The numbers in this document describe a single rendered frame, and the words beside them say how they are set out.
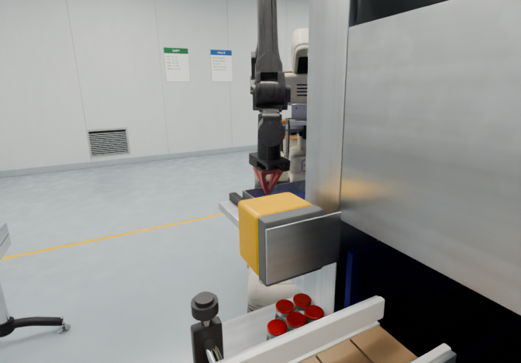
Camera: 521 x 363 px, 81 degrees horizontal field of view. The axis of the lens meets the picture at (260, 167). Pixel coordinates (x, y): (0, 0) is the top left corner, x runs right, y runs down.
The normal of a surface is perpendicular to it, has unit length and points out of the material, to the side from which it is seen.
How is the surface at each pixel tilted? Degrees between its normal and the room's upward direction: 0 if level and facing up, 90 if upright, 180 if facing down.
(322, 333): 90
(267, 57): 63
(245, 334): 0
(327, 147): 90
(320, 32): 90
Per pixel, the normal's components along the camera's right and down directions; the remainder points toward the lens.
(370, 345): -0.02, -0.97
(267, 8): 0.00, -0.23
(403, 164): -0.89, 0.12
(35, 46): 0.45, 0.21
